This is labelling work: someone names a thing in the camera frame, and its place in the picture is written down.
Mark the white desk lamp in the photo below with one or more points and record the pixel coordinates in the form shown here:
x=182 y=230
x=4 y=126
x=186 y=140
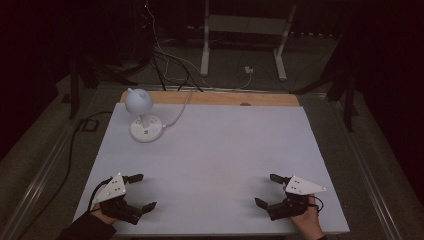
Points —
x=144 y=116

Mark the person's right hand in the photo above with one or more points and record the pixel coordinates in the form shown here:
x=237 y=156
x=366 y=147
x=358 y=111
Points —
x=307 y=221

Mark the black metal stand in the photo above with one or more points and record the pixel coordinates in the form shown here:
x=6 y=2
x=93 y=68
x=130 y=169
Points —
x=345 y=90
x=78 y=86

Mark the person's left hand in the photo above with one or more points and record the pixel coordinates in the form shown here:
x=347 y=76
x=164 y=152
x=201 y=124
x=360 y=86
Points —
x=104 y=217

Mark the black floor socket box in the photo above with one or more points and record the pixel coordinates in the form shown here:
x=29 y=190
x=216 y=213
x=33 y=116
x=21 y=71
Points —
x=89 y=125

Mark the white table mat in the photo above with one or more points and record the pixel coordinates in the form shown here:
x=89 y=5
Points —
x=213 y=160

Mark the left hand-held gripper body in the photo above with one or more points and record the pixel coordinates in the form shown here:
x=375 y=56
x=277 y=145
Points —
x=111 y=190

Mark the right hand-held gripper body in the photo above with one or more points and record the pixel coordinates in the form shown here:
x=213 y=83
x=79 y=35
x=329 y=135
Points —
x=301 y=186

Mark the white plug adapter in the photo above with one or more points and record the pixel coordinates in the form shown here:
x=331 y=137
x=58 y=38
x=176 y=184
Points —
x=248 y=69

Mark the white metal stand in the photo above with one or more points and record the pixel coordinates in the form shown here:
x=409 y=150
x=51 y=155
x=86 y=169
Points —
x=245 y=36

